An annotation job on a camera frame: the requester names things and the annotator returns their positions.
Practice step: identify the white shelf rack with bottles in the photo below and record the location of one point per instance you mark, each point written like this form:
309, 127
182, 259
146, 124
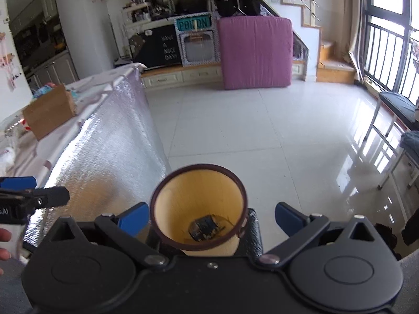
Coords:
137, 13

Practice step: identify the cream low drawer cabinet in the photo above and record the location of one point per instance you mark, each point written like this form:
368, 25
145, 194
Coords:
163, 78

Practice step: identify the pink wall hanger decoration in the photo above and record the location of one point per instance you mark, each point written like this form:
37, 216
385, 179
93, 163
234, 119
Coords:
8, 60

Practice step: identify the blue plastic snack bag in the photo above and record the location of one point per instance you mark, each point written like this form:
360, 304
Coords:
45, 90

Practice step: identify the purple folded mattress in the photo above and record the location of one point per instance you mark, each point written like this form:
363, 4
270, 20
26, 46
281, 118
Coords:
255, 52

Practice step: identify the wooden staircase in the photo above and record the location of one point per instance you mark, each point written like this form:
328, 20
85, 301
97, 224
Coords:
334, 72

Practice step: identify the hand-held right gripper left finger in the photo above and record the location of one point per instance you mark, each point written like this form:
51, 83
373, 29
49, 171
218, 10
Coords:
134, 218

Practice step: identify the blue jeans pile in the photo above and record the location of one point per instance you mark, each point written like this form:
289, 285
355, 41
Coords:
410, 144

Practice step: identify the cream kitchen wall cabinet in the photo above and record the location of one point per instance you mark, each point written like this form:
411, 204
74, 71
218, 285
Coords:
45, 1

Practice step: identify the beige curtain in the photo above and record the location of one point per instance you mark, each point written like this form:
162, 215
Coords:
355, 39

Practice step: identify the brown cardboard box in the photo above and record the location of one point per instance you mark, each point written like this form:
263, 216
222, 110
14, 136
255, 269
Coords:
45, 114

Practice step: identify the yellow plastic waste bin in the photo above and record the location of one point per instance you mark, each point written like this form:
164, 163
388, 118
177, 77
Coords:
183, 202

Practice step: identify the black chalkboard sign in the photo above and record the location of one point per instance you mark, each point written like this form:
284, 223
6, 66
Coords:
163, 49

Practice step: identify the white folding chair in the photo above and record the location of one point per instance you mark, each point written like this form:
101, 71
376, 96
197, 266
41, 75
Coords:
396, 103

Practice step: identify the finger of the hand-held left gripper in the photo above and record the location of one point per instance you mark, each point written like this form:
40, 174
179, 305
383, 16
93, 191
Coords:
52, 197
16, 182

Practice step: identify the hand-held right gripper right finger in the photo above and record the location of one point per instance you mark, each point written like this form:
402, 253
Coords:
288, 219

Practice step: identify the dark cloth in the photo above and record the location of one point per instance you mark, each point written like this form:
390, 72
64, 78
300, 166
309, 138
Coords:
411, 222

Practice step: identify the cream kitchen base cabinet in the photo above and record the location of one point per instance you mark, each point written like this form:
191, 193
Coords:
55, 70

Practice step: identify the person's left hand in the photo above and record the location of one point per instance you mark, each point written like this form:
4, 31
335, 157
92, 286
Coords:
5, 235

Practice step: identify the black window guard rail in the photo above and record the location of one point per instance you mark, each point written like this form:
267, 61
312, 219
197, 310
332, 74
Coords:
392, 32

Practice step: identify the black shelf rack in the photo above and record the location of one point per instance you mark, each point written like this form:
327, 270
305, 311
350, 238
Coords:
163, 5

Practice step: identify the dark wrapper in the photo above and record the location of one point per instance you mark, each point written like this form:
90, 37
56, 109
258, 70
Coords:
204, 227

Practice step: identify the teal letter sign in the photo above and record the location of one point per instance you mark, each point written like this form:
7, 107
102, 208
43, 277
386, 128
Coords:
193, 23

